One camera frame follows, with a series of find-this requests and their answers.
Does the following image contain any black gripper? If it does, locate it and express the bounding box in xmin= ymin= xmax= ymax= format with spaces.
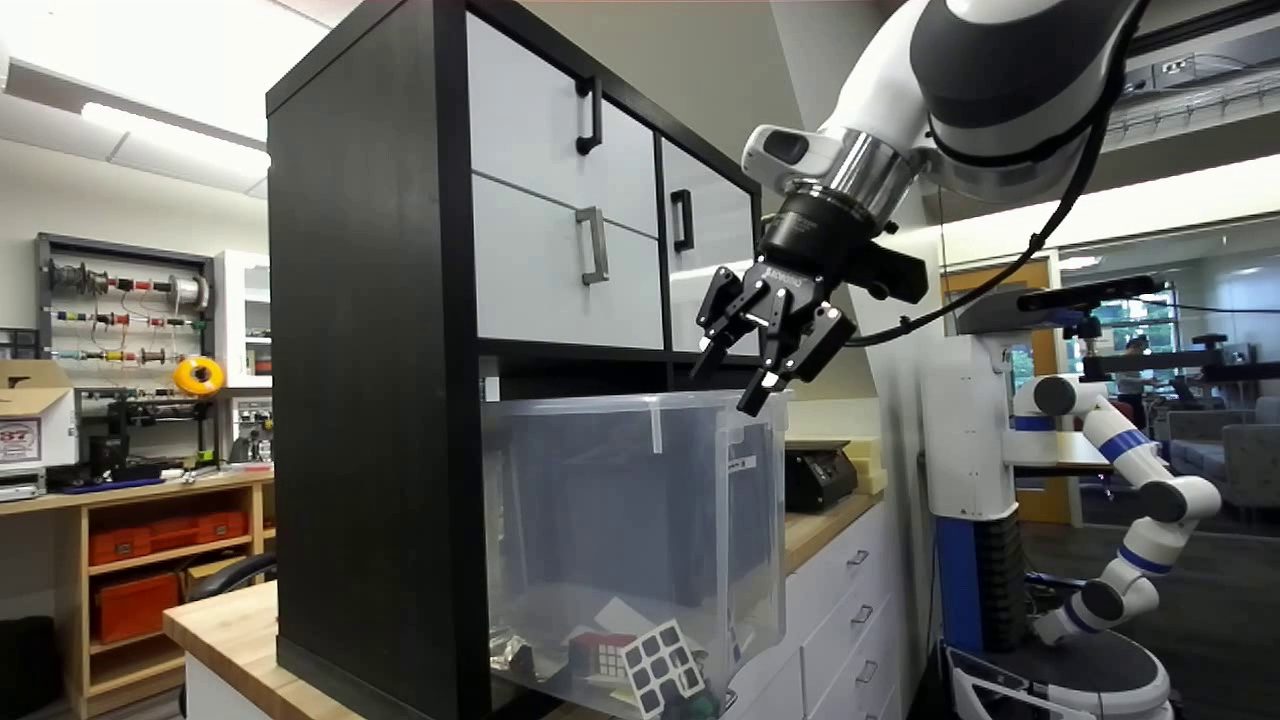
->
xmin=691 ymin=193 xmax=928 ymax=414

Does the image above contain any clear plastic storage bin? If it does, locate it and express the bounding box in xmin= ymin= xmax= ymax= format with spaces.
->
xmin=482 ymin=393 xmax=788 ymax=720

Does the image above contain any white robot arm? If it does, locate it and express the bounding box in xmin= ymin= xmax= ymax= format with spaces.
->
xmin=694 ymin=0 xmax=1148 ymax=414

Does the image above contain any white cabinet door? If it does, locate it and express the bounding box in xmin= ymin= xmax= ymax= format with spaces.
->
xmin=660 ymin=144 xmax=755 ymax=351

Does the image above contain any black device on counter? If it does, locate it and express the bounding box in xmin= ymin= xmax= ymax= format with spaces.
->
xmin=783 ymin=444 xmax=854 ymax=515

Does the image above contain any white blue mobile robot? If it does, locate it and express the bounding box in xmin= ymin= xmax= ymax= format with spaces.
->
xmin=915 ymin=336 xmax=1218 ymax=720

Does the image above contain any white lower drawer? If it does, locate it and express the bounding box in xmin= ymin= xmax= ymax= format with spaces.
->
xmin=473 ymin=175 xmax=665 ymax=348

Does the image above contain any white drawer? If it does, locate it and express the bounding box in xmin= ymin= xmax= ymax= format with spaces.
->
xmin=462 ymin=15 xmax=657 ymax=232
xmin=473 ymin=175 xmax=665 ymax=348

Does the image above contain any white upper drawer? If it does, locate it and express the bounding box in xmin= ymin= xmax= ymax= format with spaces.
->
xmin=462 ymin=15 xmax=657 ymax=232

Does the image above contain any white counter cabinet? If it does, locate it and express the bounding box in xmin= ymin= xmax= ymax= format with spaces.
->
xmin=162 ymin=460 xmax=910 ymax=720

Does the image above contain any white rubiks cube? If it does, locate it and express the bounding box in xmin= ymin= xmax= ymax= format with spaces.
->
xmin=618 ymin=618 xmax=702 ymax=720

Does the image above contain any black cube shelf unit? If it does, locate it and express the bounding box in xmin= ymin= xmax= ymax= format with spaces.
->
xmin=269 ymin=0 xmax=755 ymax=720

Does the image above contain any yellow tape roll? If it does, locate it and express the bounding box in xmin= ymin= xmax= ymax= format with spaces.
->
xmin=173 ymin=355 xmax=224 ymax=399

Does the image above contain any cardboard box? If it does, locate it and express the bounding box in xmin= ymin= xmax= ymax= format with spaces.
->
xmin=0 ymin=361 xmax=81 ymax=502

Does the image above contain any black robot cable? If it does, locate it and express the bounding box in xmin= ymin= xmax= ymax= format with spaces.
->
xmin=852 ymin=0 xmax=1153 ymax=351

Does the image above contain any grey tool wall rack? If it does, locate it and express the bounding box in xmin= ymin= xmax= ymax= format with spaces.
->
xmin=36 ymin=232 xmax=217 ymax=393

